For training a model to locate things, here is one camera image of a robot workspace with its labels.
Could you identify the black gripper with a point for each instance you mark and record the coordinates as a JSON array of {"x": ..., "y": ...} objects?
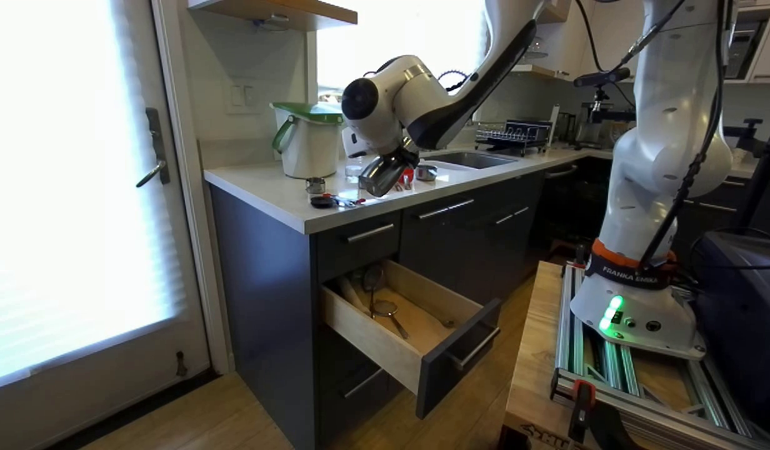
[{"x": 404, "y": 156}]

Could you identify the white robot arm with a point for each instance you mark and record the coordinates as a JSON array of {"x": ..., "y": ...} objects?
[{"x": 674, "y": 150}]

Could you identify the open wooden drawer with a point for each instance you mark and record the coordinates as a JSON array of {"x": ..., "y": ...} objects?
[{"x": 447, "y": 330}]

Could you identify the large red measuring cup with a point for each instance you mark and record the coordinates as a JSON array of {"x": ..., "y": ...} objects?
[{"x": 407, "y": 178}]

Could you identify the large steel measuring cup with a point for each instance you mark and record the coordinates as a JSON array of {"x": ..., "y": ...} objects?
[{"x": 427, "y": 173}]

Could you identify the kitchen sink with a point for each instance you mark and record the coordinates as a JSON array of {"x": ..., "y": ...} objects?
[{"x": 474, "y": 157}]

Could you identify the black round lid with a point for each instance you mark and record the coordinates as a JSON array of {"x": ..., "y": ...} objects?
[{"x": 324, "y": 201}]

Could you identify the white bin green lid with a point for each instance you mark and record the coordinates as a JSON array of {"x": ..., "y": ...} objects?
[{"x": 309, "y": 137}]

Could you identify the metal strainer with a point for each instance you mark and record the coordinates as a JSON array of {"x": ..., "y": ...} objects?
[{"x": 388, "y": 311}]

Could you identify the dark kitchen cabinet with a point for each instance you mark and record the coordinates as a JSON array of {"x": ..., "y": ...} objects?
[{"x": 471, "y": 230}]

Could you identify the white glass door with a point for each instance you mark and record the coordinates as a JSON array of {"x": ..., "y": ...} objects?
[{"x": 99, "y": 296}]

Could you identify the wooden wall shelf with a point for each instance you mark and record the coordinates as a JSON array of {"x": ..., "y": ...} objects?
[{"x": 288, "y": 12}]

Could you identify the black door handle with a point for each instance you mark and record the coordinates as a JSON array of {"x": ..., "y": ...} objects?
[{"x": 158, "y": 150}]

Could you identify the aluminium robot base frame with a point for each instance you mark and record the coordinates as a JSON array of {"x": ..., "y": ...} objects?
[{"x": 678, "y": 400}]

